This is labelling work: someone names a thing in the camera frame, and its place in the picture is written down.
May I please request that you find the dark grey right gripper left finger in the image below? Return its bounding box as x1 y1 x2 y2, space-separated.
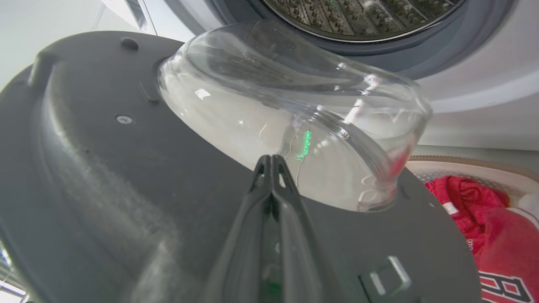
198 154 273 303

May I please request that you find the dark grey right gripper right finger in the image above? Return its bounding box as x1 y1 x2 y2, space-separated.
271 154 344 303

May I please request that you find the dark grey washing machine door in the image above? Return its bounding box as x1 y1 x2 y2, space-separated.
0 19 483 303

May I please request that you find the steel washing machine drum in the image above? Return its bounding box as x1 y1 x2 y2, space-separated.
262 0 466 42

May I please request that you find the white washing machine body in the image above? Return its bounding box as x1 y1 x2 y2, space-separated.
101 0 539 151

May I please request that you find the white laundry basket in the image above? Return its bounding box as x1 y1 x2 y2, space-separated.
405 155 539 207

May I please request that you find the red printed garment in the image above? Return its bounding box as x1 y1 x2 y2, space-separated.
424 175 539 303

